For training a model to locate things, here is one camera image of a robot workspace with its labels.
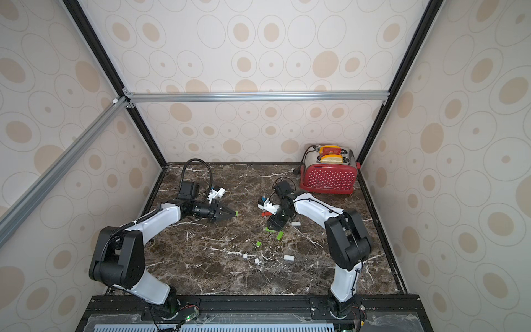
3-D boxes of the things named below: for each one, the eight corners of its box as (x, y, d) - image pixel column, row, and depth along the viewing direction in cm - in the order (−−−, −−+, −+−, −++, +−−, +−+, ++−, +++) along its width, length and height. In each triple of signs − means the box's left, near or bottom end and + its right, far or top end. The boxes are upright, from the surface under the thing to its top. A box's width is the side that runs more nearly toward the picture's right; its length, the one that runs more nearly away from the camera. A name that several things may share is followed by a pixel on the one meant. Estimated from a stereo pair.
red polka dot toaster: (301, 196, 109) (307, 166, 91) (299, 174, 119) (304, 143, 102) (347, 196, 109) (362, 166, 91) (341, 173, 119) (353, 143, 102)
